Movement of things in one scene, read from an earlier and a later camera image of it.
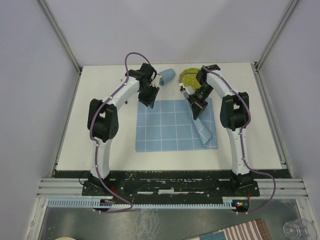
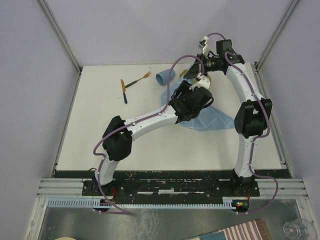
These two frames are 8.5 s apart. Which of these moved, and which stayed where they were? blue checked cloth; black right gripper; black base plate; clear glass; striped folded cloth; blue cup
Moved: blue checked cloth; black right gripper
Stayed: blue cup; clear glass; striped folded cloth; black base plate
